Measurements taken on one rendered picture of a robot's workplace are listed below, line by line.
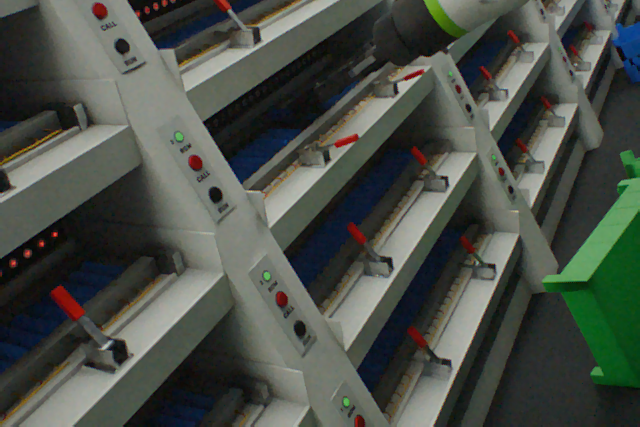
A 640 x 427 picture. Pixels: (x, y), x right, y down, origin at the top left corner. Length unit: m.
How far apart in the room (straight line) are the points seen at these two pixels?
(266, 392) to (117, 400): 0.22
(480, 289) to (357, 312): 0.37
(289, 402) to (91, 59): 0.45
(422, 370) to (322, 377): 0.29
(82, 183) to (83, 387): 0.19
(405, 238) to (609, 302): 0.31
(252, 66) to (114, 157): 0.27
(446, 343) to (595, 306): 0.24
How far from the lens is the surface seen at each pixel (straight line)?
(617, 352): 1.15
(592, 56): 2.45
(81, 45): 0.77
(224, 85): 0.89
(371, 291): 1.01
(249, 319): 0.81
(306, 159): 0.99
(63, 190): 0.71
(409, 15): 0.94
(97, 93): 0.77
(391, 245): 1.11
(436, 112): 1.38
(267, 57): 0.97
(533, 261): 1.48
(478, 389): 1.26
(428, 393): 1.10
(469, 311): 1.25
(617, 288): 1.14
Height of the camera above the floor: 0.72
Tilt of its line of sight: 13 degrees down
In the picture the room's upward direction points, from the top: 31 degrees counter-clockwise
